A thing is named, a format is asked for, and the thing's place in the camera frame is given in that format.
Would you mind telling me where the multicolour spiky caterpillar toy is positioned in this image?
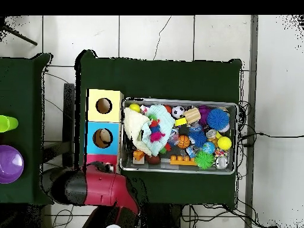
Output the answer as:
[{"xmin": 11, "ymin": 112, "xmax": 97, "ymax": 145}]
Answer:
[{"xmin": 147, "ymin": 113, "xmax": 166, "ymax": 143}]

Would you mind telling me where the light blue waffle cloth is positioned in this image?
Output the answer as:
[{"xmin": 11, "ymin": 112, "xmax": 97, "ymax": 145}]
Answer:
[{"xmin": 141, "ymin": 103, "xmax": 176, "ymax": 156}]

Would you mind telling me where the shallow clear mesh bin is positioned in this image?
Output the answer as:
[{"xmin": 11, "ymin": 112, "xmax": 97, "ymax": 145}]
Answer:
[{"xmin": 119, "ymin": 97, "xmax": 239, "ymax": 175}]

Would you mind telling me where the wooden box with three holes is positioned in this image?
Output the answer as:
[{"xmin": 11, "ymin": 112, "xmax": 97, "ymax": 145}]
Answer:
[{"xmin": 83, "ymin": 88, "xmax": 124, "ymax": 174}]

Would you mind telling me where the small soccer ball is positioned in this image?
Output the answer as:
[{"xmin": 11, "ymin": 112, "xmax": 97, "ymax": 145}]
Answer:
[{"xmin": 171, "ymin": 104, "xmax": 186, "ymax": 119}]

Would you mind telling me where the small basketball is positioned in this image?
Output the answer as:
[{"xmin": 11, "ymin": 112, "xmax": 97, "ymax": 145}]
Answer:
[{"xmin": 177, "ymin": 135, "xmax": 191, "ymax": 150}]

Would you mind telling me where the striped wooden block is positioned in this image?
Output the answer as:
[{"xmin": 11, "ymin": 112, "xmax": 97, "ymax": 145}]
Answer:
[{"xmin": 183, "ymin": 107, "xmax": 202, "ymax": 124}]

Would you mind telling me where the long orange toy brick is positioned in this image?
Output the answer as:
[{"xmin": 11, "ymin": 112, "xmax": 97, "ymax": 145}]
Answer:
[{"xmin": 169, "ymin": 154, "xmax": 197, "ymax": 166}]

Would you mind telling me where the dark green table cloth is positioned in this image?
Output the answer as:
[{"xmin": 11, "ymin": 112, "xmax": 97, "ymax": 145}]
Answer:
[
  {"xmin": 0, "ymin": 52, "xmax": 55, "ymax": 206},
  {"xmin": 74, "ymin": 49, "xmax": 243, "ymax": 207}
]

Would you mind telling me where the plain green spiky ball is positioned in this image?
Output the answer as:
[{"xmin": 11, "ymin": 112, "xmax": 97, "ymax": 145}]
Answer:
[{"xmin": 194, "ymin": 151, "xmax": 215, "ymax": 170}]

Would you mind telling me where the large blue spiky ball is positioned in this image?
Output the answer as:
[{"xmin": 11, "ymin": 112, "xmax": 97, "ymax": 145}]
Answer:
[{"xmin": 206, "ymin": 108, "xmax": 230, "ymax": 131}]

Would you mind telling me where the yellow plastic ball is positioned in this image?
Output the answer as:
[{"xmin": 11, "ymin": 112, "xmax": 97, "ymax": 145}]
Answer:
[{"xmin": 217, "ymin": 136, "xmax": 232, "ymax": 151}]

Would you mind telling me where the lime green cup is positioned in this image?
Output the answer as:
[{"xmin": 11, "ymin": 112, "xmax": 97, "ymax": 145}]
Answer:
[{"xmin": 0, "ymin": 115, "xmax": 19, "ymax": 133}]

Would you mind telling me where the purple plastic bowl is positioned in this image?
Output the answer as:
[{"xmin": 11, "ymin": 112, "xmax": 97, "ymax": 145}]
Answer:
[{"xmin": 0, "ymin": 144, "xmax": 24, "ymax": 184}]

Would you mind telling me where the black rod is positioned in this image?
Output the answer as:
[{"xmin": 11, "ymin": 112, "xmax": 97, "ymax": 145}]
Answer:
[{"xmin": 0, "ymin": 23, "xmax": 38, "ymax": 46}]

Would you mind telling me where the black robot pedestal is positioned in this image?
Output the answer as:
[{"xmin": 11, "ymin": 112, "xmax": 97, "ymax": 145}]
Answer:
[{"xmin": 142, "ymin": 202, "xmax": 183, "ymax": 228}]

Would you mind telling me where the black power cable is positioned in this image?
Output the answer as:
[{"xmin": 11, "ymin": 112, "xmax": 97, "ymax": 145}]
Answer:
[{"xmin": 238, "ymin": 131, "xmax": 304, "ymax": 147}]

